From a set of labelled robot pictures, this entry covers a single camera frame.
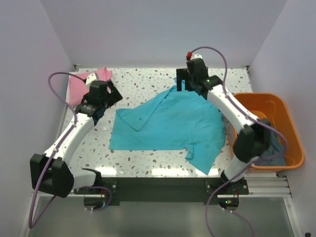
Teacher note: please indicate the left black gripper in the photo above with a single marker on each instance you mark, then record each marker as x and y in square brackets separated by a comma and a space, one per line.
[114, 97]

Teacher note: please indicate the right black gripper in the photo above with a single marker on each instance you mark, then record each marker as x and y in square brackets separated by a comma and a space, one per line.
[180, 74]

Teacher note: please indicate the teal t shirt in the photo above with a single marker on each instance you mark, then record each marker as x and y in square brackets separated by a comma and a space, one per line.
[172, 120]

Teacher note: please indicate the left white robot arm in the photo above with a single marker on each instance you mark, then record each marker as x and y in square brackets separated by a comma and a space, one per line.
[50, 172]

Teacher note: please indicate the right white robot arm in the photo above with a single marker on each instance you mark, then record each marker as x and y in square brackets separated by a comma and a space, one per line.
[253, 135]

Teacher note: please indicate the folded pink t shirt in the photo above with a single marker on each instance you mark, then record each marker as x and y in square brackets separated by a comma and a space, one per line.
[103, 74]

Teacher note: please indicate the folded white t shirt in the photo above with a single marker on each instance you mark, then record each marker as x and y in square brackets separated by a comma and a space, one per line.
[67, 96]

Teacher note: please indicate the orange plastic basket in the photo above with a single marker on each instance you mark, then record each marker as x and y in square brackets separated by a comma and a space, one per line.
[271, 108]

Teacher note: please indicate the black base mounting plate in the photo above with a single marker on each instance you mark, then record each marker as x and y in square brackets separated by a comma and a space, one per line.
[183, 189]

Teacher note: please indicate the grey t shirt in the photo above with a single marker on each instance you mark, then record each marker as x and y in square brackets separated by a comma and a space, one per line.
[274, 155]

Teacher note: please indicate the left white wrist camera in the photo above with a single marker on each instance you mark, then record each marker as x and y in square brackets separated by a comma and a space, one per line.
[90, 79]

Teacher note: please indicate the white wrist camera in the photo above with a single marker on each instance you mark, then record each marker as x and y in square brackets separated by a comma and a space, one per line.
[191, 56]
[90, 79]

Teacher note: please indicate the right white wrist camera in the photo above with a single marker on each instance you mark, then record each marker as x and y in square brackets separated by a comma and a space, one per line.
[191, 56]

